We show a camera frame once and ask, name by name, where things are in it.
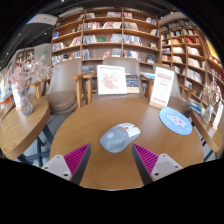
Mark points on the glass vase with beige flowers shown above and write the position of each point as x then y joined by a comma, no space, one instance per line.
207,115

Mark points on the curved wooden book shelf unit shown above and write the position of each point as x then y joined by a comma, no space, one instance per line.
186,50

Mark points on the stack of colourful books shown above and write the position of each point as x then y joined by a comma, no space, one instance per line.
196,106

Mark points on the white framed pink flower picture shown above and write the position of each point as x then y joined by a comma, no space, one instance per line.
111,80

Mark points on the glass vase with pink flowers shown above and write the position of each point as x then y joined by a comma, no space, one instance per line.
26,103

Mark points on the round wooden side table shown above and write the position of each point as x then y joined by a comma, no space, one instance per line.
20,130
206,133

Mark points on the dark standing book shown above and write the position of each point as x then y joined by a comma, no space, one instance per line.
132,83

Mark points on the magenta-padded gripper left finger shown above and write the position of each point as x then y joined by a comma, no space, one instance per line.
77,159

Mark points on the small white card sign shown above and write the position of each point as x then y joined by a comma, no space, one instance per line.
16,98

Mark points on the stack of blue books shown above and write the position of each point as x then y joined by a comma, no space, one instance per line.
148,75

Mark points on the round light blue mouse pad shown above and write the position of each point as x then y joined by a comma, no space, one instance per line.
175,120

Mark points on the wide wooden book shelf unit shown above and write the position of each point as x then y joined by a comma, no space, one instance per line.
100,30

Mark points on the grey and white computer mouse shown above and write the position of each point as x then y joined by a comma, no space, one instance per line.
118,137

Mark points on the white card sign stand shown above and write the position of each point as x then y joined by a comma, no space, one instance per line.
217,116

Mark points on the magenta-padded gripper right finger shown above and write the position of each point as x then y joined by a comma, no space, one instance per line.
146,159

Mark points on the white and red sign stand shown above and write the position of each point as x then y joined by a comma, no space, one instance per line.
161,86

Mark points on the distant small book shelf unit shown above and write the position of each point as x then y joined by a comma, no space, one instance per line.
25,55

